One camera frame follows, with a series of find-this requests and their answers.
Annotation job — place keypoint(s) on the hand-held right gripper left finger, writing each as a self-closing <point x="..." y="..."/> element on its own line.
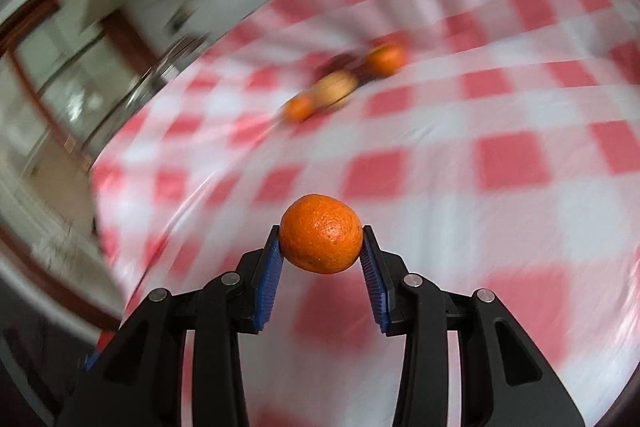
<point x="267" y="277"/>

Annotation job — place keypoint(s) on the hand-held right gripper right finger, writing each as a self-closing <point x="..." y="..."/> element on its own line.
<point x="374" y="277"/>

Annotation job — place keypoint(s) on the small mandarin orange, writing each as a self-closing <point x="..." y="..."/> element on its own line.
<point x="321" y="233"/>

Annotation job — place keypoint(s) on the mandarin orange with stem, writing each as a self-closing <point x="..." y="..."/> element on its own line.
<point x="300" y="108"/>

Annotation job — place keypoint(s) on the red white checkered tablecloth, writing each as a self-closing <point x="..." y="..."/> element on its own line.
<point x="475" y="132"/>

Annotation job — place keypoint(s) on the yellow striped melon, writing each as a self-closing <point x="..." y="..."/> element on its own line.
<point x="335" y="90"/>

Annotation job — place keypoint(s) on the large mandarin orange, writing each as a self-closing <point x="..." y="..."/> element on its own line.
<point x="385" y="59"/>

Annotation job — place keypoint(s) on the brown wooden framed door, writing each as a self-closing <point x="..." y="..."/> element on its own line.
<point x="35" y="72"/>

